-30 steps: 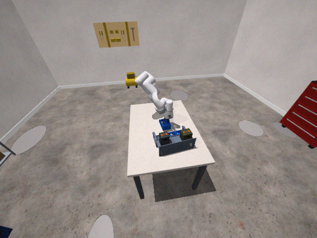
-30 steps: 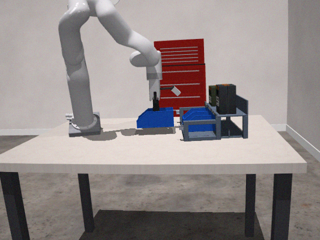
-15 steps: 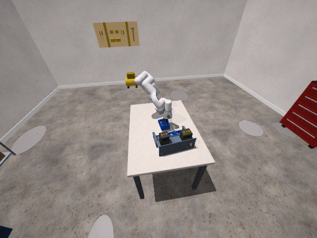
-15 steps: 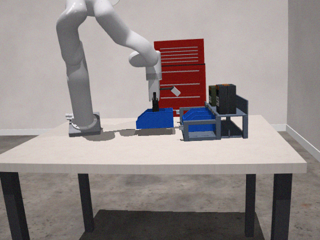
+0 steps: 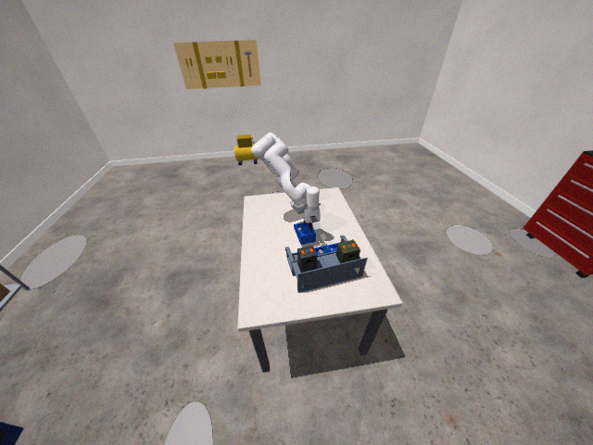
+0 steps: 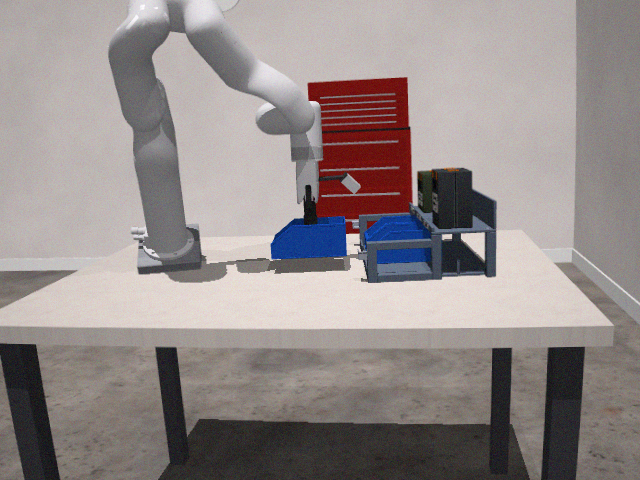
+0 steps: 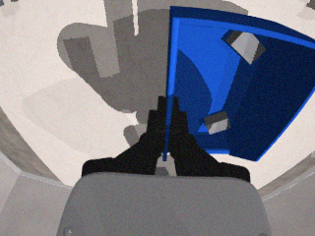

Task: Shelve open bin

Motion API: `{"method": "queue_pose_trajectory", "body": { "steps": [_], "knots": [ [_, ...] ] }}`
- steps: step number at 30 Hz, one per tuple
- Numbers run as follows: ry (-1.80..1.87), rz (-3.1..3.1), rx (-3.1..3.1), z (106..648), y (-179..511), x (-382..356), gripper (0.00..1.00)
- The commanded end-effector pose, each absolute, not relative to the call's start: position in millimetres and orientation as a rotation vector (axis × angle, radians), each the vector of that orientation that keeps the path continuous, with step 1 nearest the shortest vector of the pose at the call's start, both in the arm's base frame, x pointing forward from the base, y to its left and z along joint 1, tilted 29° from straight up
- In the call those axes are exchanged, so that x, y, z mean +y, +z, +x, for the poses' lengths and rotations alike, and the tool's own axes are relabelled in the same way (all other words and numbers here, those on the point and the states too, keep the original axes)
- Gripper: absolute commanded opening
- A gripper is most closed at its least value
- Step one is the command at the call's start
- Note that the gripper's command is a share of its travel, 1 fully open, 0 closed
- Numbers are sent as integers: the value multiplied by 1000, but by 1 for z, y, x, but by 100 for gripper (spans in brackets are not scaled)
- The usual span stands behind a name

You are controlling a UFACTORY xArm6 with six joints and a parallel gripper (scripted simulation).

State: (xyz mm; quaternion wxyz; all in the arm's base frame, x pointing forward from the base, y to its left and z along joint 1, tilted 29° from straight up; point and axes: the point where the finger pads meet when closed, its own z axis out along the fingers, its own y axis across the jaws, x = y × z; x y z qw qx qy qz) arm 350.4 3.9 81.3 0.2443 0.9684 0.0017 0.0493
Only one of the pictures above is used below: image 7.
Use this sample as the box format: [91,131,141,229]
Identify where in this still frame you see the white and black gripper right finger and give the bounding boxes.
[167,96,251,183]

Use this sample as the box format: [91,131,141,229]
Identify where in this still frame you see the blue bin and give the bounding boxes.
[162,6,315,162]

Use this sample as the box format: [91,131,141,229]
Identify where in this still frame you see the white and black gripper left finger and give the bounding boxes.
[81,96,166,177]

